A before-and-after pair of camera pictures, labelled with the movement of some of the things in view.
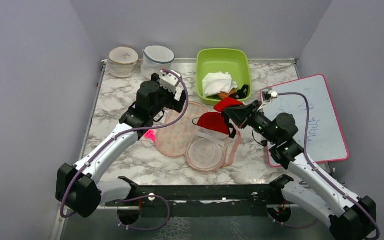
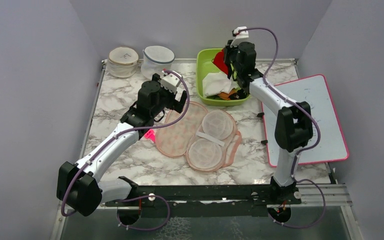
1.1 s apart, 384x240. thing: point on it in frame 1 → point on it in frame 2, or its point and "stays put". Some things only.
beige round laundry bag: x=122 y=62 stays put
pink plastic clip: x=150 y=134 stays put
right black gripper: x=240 y=115 → x=227 y=50
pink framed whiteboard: x=326 y=142 stays put
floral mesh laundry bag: x=204 y=150 stays put
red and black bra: x=215 y=121 → x=219 y=61
